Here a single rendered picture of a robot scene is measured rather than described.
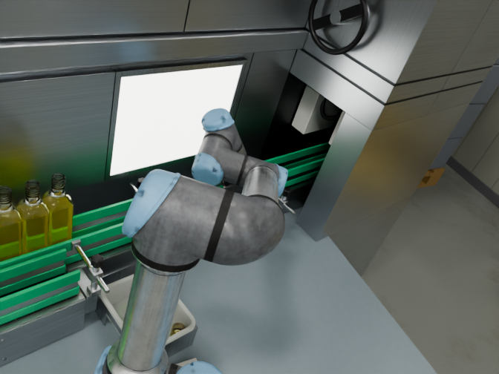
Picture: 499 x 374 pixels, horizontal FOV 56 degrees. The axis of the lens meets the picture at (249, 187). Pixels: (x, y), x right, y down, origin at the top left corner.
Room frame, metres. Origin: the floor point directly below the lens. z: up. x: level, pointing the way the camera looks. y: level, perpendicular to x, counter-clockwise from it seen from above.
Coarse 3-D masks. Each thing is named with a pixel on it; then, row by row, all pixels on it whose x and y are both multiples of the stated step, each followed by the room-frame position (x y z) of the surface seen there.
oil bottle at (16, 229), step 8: (16, 208) 0.70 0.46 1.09; (0, 216) 0.66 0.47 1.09; (8, 216) 0.67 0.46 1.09; (16, 216) 0.68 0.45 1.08; (0, 224) 0.65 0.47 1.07; (8, 224) 0.66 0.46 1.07; (16, 224) 0.68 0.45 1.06; (0, 232) 0.65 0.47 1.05; (8, 232) 0.66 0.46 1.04; (16, 232) 0.68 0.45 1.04; (0, 240) 0.65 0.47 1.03; (8, 240) 0.66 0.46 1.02; (16, 240) 0.68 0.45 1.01; (0, 248) 0.65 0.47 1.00; (8, 248) 0.66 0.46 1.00; (16, 248) 0.68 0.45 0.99; (0, 256) 0.65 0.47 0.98; (8, 256) 0.66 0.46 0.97; (16, 256) 0.68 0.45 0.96
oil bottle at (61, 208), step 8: (48, 192) 0.77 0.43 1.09; (48, 200) 0.75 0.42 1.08; (56, 200) 0.76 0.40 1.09; (64, 200) 0.77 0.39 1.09; (72, 200) 0.79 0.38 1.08; (48, 208) 0.75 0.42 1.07; (56, 208) 0.75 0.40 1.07; (64, 208) 0.76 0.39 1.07; (72, 208) 0.78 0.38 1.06; (56, 216) 0.75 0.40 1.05; (64, 216) 0.76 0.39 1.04; (72, 216) 0.78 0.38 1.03; (56, 224) 0.75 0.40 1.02; (64, 224) 0.76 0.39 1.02; (72, 224) 0.78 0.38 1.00; (56, 232) 0.75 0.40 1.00; (64, 232) 0.77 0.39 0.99; (56, 240) 0.75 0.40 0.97; (64, 240) 0.77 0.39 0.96
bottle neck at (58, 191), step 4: (52, 176) 0.77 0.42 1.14; (56, 176) 0.78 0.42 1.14; (60, 176) 0.79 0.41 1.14; (64, 176) 0.79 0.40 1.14; (52, 180) 0.77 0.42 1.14; (56, 180) 0.76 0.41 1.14; (60, 180) 0.77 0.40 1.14; (64, 180) 0.78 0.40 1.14; (52, 184) 0.77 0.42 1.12; (56, 184) 0.76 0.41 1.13; (60, 184) 0.77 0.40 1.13; (64, 184) 0.78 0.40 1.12; (52, 188) 0.77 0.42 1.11; (56, 188) 0.76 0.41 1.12; (60, 188) 0.77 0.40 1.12; (64, 188) 0.78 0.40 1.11; (52, 192) 0.77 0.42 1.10; (56, 192) 0.76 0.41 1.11; (60, 192) 0.77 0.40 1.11; (64, 192) 0.78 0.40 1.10; (56, 196) 0.76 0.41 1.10; (60, 196) 0.77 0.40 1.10
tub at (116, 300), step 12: (132, 276) 0.83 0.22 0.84; (108, 288) 0.77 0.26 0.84; (120, 288) 0.79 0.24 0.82; (108, 300) 0.77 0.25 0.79; (120, 300) 0.79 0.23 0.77; (120, 312) 0.76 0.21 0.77; (180, 312) 0.78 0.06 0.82; (120, 324) 0.68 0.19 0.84; (192, 324) 0.74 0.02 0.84; (168, 336) 0.74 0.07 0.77; (180, 336) 0.70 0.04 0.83
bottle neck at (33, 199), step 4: (32, 180) 0.74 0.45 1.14; (28, 184) 0.73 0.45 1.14; (32, 184) 0.74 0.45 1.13; (36, 184) 0.74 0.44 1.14; (28, 188) 0.71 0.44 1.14; (32, 188) 0.72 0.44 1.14; (36, 188) 0.72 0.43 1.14; (28, 192) 0.71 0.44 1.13; (32, 192) 0.72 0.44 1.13; (36, 192) 0.72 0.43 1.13; (28, 196) 0.71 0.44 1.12; (32, 196) 0.72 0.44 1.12; (36, 196) 0.72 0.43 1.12; (28, 200) 0.71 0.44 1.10; (32, 200) 0.72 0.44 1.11; (36, 200) 0.72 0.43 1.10; (28, 204) 0.71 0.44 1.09; (32, 204) 0.72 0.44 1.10; (36, 204) 0.72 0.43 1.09
